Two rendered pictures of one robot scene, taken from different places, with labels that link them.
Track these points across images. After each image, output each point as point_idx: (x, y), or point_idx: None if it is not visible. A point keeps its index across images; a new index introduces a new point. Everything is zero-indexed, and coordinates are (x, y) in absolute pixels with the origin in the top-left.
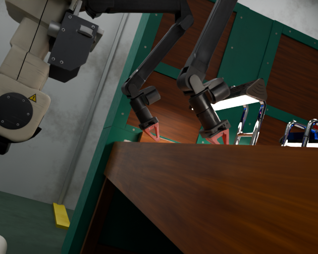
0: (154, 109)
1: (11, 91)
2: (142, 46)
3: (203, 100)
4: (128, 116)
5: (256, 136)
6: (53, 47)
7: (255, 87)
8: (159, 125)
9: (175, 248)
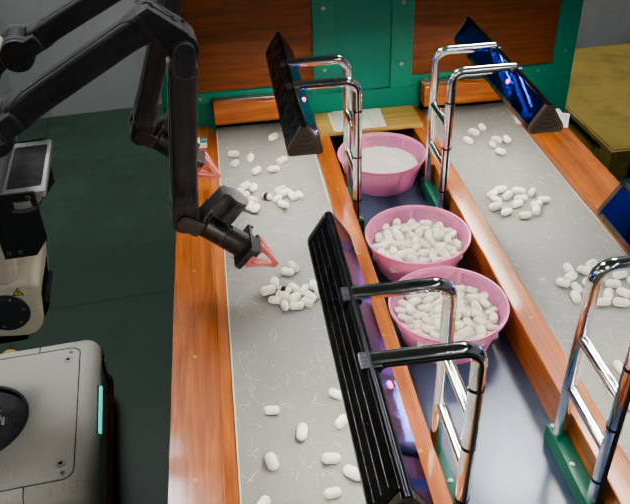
0: (219, 51)
1: None
2: None
3: (211, 234)
4: None
5: (358, 142)
6: (0, 241)
7: (298, 143)
8: (239, 73)
9: None
